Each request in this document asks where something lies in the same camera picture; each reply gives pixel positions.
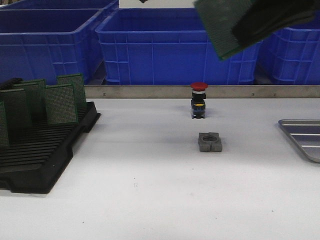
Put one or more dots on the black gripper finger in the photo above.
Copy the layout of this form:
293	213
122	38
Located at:
267	16

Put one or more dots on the green perforated board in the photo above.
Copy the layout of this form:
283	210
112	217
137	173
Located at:
60	105
218	18

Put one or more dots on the silver metal tray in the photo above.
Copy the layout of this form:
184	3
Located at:
305	135

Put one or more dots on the rear right green board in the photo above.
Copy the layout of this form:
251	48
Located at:
77	81

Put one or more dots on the rear left green board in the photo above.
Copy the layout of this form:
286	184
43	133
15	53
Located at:
41	83

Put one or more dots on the dark green left board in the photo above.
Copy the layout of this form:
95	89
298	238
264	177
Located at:
17	112

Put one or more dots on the black slotted board rack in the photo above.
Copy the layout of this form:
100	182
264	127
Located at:
37	156

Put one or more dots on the edge green board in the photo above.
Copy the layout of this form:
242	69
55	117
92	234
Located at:
4	136

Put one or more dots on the right blue plastic bin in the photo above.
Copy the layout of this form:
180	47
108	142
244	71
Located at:
291	56

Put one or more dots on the blue plastic bin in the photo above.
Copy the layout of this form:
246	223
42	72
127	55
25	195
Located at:
167	46
46	43
291	56

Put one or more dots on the red emergency stop button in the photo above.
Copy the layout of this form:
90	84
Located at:
198	105

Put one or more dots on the centre blue plastic bin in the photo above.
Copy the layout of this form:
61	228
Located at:
167	46

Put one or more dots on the grey clamp block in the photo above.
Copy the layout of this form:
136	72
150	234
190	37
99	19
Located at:
209	142

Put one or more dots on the left blue plastic bin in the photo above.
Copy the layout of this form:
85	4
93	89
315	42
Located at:
46	43

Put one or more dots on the metal rail strip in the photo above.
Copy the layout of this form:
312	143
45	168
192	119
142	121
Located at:
212	92

